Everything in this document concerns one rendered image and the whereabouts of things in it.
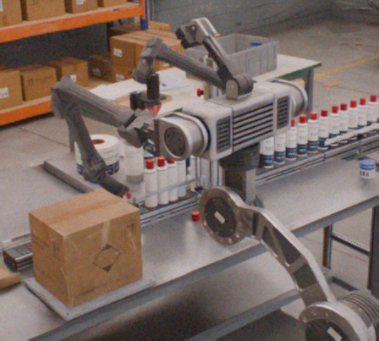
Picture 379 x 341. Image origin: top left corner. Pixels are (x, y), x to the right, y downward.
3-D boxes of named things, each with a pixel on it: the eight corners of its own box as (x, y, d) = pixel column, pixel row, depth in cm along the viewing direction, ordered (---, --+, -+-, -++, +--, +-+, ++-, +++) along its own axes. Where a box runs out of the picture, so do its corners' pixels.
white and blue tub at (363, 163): (355, 174, 356) (356, 160, 354) (369, 172, 358) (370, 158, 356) (364, 179, 350) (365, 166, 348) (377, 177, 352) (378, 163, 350)
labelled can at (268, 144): (267, 163, 357) (268, 123, 350) (275, 167, 353) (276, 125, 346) (260, 166, 354) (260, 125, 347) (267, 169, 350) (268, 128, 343)
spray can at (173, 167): (172, 195, 325) (170, 151, 318) (180, 199, 322) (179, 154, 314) (163, 200, 321) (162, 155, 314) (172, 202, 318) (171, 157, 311)
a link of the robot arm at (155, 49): (138, 54, 267) (150, 29, 268) (137, 63, 281) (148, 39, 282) (251, 108, 269) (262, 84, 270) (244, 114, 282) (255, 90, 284)
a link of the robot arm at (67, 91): (40, 84, 254) (60, 65, 259) (52, 110, 265) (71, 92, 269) (138, 136, 233) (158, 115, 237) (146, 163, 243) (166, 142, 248)
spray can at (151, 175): (151, 201, 320) (150, 156, 312) (160, 205, 316) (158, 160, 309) (142, 206, 316) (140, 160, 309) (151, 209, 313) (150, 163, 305)
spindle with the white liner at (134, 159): (137, 173, 348) (134, 112, 338) (148, 179, 342) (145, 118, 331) (121, 178, 343) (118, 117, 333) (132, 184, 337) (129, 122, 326)
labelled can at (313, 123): (311, 149, 374) (313, 110, 367) (319, 151, 371) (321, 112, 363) (304, 151, 371) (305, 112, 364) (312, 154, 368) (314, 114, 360)
